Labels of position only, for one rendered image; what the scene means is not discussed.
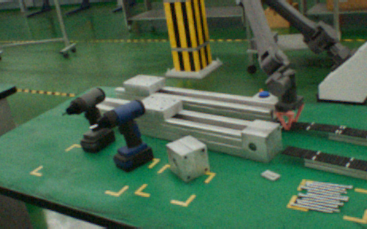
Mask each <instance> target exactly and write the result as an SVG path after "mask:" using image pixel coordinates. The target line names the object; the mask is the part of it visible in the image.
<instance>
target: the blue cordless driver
mask: <svg viewBox="0 0 367 229"><path fill-rule="evenodd" d="M145 111H146V108H145V106H144V103H143V101H141V100H139V99H136V100H133V101H130V102H128V103H126V104H123V105H120V106H119V107H115V108H114V109H111V110H110V111H107V112H105V113H103V116H102V117H101V118H100V119H98V120H96V124H95V125H94V126H92V127H91V128H90V129H93V128H96V127H97V128H98V129H104V128H108V129H112V128H115V127H117V126H118V128H119V131H120V134H123V137H124V140H125V141H126V143H127V145H126V146H123V147H120V148H119V149H117V154H116V155H114V157H113V160H114V162H115V165H116V166H117V167H118V168H119V169H122V170H123V171H124V172H125V173H129V172H130V171H132V170H133V169H137V168H138V167H140V166H141V165H144V164H146V163H147V162H149V161H152V160H153V159H154V156H153V150H152V148H151V147H150V146H147V143H145V142H143V140H142V139H141V131H140V129H139V127H138V123H137V122H136V121H135V120H134V119H137V118H138V117H140V116H142V115H144V113H145Z"/></svg>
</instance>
